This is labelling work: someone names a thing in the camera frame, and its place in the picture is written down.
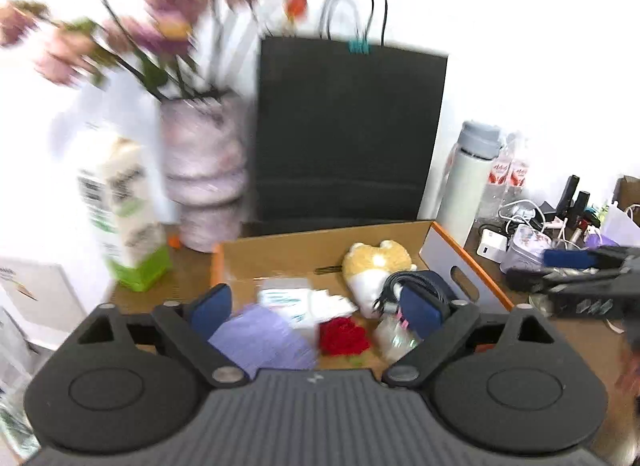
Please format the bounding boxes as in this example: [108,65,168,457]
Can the white tissue pack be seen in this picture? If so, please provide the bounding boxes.
[257,277,362,329]

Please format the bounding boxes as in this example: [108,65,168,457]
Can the clear wrapper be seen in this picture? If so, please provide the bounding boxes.
[374,316,424,364]

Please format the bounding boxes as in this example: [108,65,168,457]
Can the purple cloth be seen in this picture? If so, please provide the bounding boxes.
[207,303,317,373]

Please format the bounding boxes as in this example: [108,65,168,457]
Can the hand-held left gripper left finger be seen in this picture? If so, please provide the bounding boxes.
[75,284,249,388]

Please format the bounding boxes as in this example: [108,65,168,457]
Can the white paper bag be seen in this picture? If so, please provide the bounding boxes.
[600,201,640,247]

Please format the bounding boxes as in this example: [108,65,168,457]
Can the red fabric rose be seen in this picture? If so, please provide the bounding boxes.
[319,317,372,358]

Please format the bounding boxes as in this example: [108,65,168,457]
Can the white and green milk carton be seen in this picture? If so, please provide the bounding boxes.
[76,136,174,293]

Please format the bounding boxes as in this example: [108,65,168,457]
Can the floral clear container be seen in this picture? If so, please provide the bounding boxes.
[500,224,551,274]

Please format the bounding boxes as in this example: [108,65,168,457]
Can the black cosmetic bottles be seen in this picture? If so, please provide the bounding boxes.
[556,175,595,227]

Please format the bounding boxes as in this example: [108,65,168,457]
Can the white cardboard box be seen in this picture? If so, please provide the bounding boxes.
[0,256,87,349]

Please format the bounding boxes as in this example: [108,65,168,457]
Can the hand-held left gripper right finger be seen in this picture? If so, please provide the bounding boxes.
[382,286,567,388]

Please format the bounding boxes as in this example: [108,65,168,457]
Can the cardboard box with orange edge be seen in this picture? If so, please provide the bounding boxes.
[210,220,516,372]

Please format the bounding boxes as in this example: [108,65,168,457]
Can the small white charger block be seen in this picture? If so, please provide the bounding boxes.
[477,228,512,263]

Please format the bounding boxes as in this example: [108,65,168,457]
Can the yellow and white plush toy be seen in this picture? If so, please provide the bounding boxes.
[341,241,419,319]

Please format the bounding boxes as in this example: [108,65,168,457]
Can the mottled pink ceramic vase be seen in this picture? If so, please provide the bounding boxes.
[159,93,249,253]

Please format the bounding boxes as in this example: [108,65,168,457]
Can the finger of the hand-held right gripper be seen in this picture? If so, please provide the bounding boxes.
[542,246,640,271]
[505,268,626,293]

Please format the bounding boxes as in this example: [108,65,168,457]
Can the white cable bundle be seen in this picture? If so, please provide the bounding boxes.
[499,200,540,227]

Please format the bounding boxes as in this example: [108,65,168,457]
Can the black paper bag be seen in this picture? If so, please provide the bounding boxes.
[251,0,449,237]

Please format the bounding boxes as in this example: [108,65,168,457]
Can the white thermos with grey lid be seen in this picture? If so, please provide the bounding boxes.
[434,121,504,247]

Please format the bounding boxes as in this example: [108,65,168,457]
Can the black cable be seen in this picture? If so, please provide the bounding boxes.
[390,270,457,314]
[377,273,405,315]

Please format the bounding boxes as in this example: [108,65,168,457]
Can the dried pink flower bouquet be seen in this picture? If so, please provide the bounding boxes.
[0,0,308,102]

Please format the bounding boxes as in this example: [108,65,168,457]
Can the shrink-wrapped water bottle pack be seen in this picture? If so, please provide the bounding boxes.
[479,133,532,221]

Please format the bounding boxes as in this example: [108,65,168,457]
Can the wooden desktop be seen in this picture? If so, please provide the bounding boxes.
[107,218,640,466]

